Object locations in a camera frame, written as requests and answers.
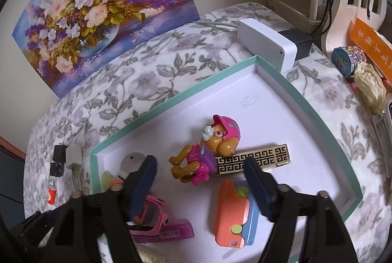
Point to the pink wristband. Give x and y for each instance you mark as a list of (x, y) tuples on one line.
[(162, 217)]

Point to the gold black patterned bar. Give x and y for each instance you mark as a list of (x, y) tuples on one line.
[(269, 157)]

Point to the flower bouquet painting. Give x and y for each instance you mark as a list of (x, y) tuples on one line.
[(92, 6)]

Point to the white round case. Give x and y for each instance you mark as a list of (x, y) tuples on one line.
[(133, 160)]

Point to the white plug adapter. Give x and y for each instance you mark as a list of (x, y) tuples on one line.
[(74, 154)]

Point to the orange glue bottle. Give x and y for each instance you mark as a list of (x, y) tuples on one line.
[(52, 196)]

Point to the grey floral blanket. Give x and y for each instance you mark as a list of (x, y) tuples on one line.
[(153, 67)]

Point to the small black box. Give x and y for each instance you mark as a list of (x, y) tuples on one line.
[(59, 154)]

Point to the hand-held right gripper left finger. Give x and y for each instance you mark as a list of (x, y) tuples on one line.
[(144, 186)]

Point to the orange and blue toy case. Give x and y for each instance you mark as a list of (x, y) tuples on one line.
[(229, 214)]

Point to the dog toy figure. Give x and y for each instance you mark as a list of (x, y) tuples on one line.
[(199, 159)]

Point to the beige crumpled bag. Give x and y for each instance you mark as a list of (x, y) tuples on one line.
[(370, 88)]

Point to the white perforated plastic basket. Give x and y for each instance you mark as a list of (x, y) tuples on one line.
[(343, 6)]

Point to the black power adapter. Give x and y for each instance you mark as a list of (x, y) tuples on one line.
[(298, 41)]

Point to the white box with teal rim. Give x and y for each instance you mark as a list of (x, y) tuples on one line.
[(275, 116)]

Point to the green and orange small toy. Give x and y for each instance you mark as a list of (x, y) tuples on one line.
[(108, 178)]

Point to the orange box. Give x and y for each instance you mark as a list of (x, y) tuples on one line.
[(370, 48)]

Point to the white power strip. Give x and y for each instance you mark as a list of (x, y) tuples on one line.
[(263, 36)]

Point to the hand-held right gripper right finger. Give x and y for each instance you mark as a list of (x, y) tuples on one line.
[(260, 189)]

